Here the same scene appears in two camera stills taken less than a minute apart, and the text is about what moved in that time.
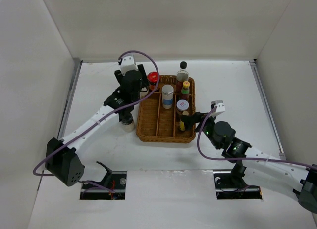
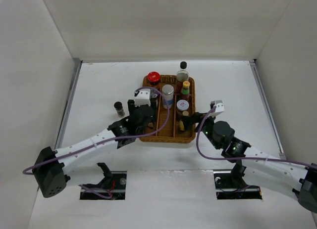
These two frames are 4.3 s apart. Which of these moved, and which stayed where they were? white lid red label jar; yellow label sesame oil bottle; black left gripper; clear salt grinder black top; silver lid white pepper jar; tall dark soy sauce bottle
Moved: black left gripper; clear salt grinder black top
Stayed: tall dark soy sauce bottle; yellow label sesame oil bottle; white lid red label jar; silver lid white pepper jar
